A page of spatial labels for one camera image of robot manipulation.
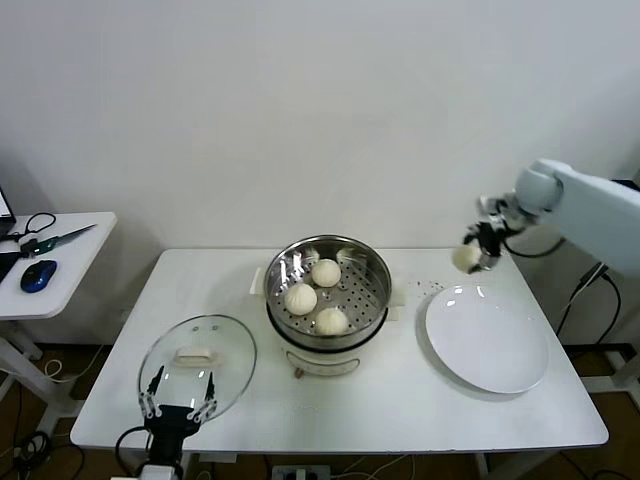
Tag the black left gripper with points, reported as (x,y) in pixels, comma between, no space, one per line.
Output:
(170,422)

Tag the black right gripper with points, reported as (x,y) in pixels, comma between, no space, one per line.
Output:
(489,240)

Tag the white steamed baozi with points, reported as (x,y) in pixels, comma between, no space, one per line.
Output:
(331,321)
(326,273)
(301,299)
(464,257)

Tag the round glass pot lid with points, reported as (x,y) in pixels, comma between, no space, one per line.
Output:
(225,340)

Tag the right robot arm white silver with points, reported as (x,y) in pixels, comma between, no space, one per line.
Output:
(590,210)

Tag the stainless steel steamer basket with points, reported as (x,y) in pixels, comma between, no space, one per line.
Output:
(370,280)

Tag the steel steamer pot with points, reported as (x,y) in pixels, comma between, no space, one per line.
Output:
(320,362)

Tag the large white plate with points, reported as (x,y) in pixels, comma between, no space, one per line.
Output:
(480,340)

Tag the black phone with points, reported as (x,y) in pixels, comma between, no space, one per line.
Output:
(627,182)

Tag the white side table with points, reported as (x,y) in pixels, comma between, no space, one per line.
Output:
(75,280)

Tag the blue computer mouse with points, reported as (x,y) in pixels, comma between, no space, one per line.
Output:
(37,276)

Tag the green pointed tool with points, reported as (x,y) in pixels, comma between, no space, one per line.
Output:
(42,245)

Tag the flat black pad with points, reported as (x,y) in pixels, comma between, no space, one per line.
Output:
(6,262)

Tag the black laptop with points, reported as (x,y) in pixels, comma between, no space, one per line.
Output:
(4,205)

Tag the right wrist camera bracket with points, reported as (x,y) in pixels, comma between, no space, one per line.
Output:
(490,207)

